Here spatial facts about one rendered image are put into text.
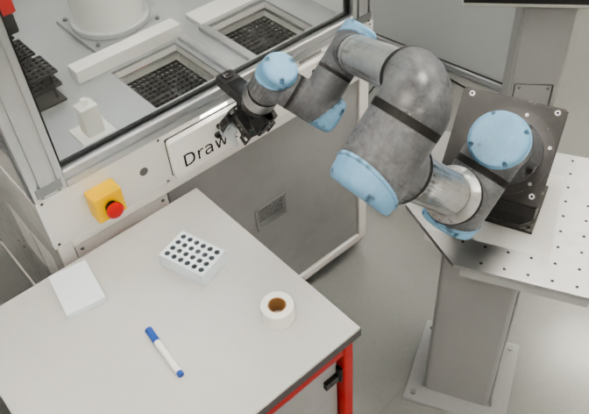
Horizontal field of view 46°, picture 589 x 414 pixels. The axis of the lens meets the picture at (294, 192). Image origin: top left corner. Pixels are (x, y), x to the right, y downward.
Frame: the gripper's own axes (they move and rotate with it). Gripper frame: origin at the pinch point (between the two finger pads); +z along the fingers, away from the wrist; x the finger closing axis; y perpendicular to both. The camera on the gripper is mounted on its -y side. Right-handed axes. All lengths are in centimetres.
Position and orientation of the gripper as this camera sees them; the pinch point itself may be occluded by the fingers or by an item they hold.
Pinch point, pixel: (230, 127)
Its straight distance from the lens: 167.7
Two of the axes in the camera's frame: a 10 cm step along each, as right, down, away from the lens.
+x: 7.5, -4.9, 4.4
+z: -3.3, 3.0, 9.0
